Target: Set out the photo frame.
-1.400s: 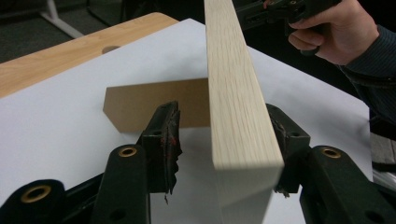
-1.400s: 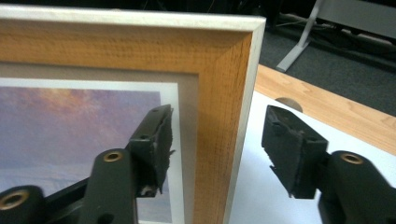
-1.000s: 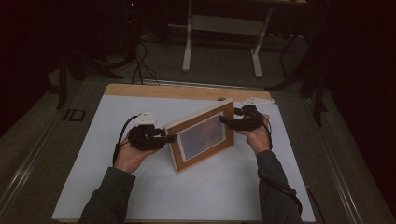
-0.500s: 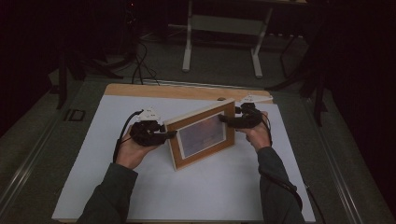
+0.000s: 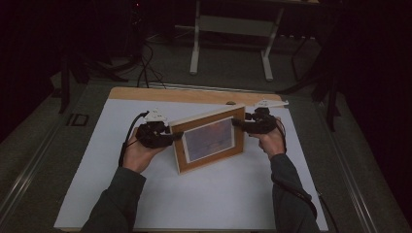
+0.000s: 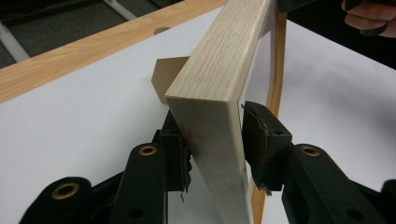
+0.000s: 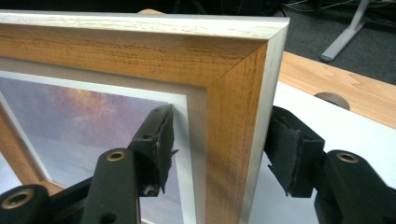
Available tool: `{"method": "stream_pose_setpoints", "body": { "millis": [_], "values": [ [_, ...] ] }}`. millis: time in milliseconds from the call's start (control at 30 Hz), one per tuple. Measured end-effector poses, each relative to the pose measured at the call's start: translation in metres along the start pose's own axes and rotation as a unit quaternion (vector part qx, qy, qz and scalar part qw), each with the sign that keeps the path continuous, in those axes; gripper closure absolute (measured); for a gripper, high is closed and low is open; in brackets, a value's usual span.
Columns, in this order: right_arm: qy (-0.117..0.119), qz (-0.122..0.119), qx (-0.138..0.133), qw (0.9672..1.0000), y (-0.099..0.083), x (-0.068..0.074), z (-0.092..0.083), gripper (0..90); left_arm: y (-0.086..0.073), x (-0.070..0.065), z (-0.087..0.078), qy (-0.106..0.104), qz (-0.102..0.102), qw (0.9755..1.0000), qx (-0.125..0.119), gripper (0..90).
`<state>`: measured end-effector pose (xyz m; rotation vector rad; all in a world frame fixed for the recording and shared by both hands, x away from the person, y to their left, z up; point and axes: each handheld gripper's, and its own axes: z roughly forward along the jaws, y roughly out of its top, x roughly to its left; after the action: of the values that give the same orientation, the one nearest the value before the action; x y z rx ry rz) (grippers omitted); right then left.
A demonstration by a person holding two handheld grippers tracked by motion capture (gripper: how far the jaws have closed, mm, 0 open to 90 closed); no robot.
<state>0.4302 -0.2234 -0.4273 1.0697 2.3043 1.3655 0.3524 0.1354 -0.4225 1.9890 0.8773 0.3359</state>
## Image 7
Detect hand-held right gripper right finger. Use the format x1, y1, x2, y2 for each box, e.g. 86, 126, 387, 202
263, 105, 327, 199

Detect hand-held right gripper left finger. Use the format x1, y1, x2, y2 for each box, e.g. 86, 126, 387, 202
128, 104, 179, 198

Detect wooden picture frame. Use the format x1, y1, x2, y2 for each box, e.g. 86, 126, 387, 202
0, 8, 290, 224

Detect white metal desk frame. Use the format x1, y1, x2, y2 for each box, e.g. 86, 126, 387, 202
319, 0, 372, 63

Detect black floor cables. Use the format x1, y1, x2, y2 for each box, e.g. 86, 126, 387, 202
281, 0, 396, 20

